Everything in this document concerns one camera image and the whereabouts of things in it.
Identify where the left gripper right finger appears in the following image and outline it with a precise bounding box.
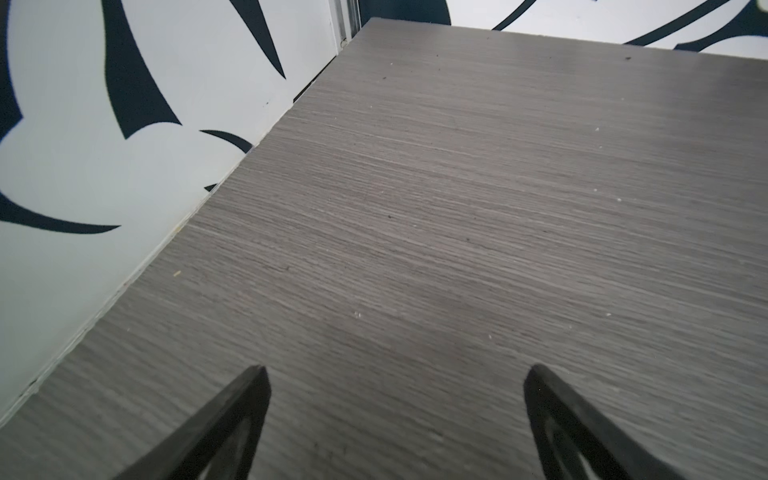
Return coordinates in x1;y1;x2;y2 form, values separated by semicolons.
523;364;683;479

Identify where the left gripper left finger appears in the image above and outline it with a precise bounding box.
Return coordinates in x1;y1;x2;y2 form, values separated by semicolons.
116;365;271;479

